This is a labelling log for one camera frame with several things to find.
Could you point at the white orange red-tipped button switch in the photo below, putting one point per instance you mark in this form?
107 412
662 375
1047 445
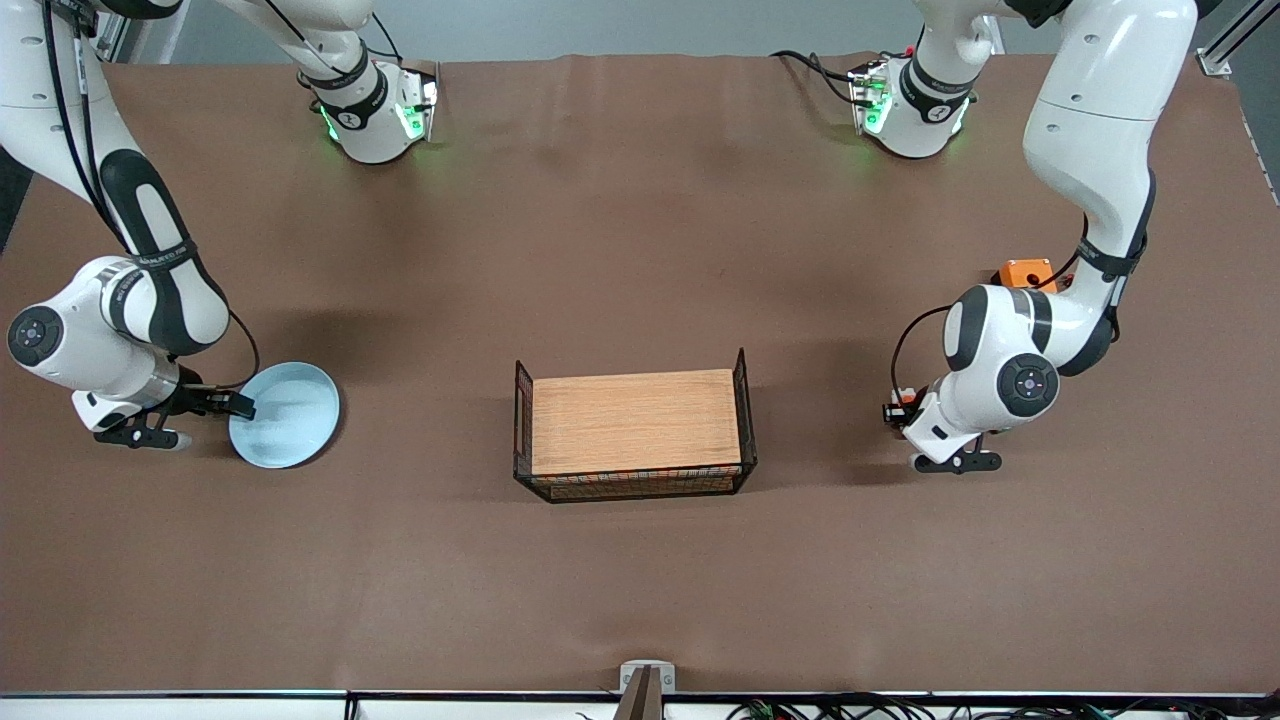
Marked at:
908 398

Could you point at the light blue round plate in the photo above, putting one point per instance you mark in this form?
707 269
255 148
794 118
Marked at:
295 420

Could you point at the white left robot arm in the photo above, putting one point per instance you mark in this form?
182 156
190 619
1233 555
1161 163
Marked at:
1090 120

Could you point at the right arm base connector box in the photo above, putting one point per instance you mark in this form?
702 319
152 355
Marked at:
418 100

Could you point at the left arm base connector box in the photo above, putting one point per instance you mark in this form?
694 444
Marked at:
870 100

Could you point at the orange push-button box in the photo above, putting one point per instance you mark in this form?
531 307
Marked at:
1025 272

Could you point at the brown table cover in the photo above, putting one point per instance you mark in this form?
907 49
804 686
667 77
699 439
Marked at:
400 560

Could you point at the wooden board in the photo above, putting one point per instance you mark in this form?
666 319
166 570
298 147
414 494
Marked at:
635 420

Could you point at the white table edge rail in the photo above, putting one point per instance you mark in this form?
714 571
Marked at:
150 708

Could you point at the grey metal mount bracket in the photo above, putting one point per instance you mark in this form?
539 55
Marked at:
632 670

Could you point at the aluminium frame profile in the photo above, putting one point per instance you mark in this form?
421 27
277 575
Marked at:
115 30
1235 40

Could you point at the grey camera pole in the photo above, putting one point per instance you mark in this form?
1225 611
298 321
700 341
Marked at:
640 700

